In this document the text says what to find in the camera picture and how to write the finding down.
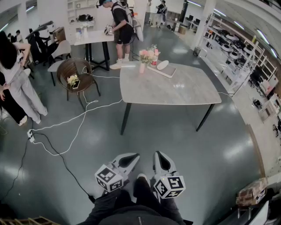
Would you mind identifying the white oval dish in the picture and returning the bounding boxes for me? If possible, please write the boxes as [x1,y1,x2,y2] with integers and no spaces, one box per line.
[157,60,169,71]

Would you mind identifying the grey upholstered chair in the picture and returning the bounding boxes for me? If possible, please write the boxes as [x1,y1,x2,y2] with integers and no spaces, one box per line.
[47,40,72,87]

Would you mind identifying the brown cardboard box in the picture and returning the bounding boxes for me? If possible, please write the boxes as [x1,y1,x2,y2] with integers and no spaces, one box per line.
[52,26,66,44]

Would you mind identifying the white wall bookshelf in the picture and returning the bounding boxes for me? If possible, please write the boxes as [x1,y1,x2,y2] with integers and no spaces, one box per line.
[67,0,97,40]

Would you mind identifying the pink flowers bouquet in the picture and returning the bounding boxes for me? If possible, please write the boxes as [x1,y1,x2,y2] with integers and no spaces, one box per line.
[139,44,161,65]

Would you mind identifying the person's left forearm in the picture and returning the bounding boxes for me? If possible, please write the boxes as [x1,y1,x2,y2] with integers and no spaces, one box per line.
[86,188,125,221]

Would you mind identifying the white table with black legs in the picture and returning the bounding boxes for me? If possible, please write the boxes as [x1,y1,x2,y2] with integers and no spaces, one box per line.
[74,30,115,72]

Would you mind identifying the white rectangular tray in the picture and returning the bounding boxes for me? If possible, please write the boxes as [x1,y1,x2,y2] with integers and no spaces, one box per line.
[147,60,177,79]

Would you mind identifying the long white power cable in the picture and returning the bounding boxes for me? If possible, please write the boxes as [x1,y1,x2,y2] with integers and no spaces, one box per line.
[32,98,123,132]

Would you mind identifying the person's black jacket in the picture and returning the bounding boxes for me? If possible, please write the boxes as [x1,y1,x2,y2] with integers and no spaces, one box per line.
[103,203,187,225]

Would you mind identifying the person's right forearm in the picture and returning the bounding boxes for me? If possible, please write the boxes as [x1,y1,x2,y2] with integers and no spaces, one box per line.
[157,194,184,222]

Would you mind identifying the brown wicker chair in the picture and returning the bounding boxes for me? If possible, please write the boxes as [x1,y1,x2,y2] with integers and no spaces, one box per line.
[56,57,101,108]

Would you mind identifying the wooden crate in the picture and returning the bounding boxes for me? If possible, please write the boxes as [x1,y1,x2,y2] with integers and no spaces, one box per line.
[0,216,60,225]

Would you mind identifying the black bag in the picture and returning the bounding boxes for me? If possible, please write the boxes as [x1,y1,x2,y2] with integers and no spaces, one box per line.
[78,14,94,22]

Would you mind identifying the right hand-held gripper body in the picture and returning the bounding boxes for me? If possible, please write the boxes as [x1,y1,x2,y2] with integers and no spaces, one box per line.
[150,169,186,200]

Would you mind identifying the white shelving rack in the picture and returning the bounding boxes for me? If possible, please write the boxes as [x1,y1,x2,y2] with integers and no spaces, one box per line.
[202,15,278,95]

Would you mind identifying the black floor cable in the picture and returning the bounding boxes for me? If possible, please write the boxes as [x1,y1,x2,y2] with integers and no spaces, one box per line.
[32,131,96,204]

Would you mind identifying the looped white power cable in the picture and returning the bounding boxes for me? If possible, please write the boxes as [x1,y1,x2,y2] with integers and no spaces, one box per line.
[32,90,99,156]

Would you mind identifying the grey marble table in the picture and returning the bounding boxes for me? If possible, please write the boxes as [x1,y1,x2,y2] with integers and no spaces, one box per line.
[119,61,222,136]

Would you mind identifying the person's black trousers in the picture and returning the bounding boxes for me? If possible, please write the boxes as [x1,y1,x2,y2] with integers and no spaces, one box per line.
[132,175,155,206]

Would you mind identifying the black and white machine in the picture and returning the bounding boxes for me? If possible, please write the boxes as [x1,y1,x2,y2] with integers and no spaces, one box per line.
[25,21,59,64]

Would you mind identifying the yellow flower bunch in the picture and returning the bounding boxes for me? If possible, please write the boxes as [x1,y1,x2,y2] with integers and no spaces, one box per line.
[67,74,79,87]

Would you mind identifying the taped cardboard box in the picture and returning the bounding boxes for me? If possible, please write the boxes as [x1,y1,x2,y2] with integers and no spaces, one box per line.
[236,177,269,207]

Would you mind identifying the white cable by wicker chair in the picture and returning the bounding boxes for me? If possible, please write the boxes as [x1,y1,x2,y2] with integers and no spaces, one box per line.
[82,65,120,79]

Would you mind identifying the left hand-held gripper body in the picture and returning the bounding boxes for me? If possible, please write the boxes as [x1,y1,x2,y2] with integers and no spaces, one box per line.
[94,161,132,192]

